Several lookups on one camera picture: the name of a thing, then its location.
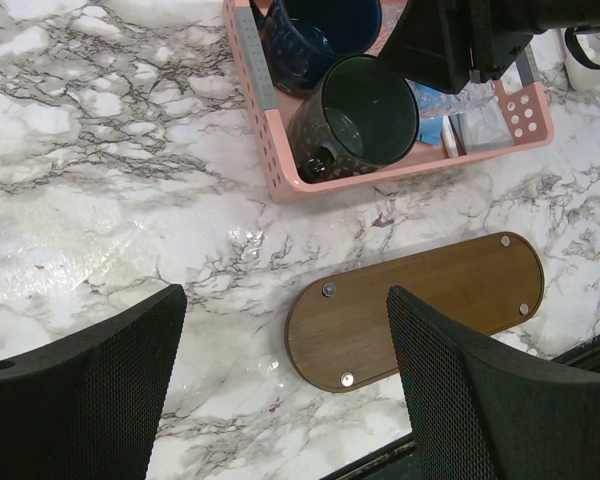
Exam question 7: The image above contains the pink plastic basket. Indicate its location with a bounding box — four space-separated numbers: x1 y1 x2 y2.
222 0 555 205

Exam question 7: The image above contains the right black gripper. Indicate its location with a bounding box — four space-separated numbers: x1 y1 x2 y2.
377 0 600 94

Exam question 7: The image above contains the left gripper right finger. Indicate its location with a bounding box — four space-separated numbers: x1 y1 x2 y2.
385 284 600 480

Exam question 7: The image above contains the wrapped toothbrush packet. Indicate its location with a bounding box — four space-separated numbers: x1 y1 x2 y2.
441 96 515 157

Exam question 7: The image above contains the dark blue mug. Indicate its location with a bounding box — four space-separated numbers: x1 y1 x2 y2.
250 0 382 96

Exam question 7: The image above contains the blue toothpaste tube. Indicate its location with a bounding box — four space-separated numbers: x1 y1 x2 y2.
409 82 453 146

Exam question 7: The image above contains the dark green mug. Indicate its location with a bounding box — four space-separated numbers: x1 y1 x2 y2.
287 55 419 184

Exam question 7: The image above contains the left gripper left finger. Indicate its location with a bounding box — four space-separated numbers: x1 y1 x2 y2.
0 284 187 479

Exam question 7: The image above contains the brown wooden oval tray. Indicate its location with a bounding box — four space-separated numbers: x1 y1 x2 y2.
284 232 545 393

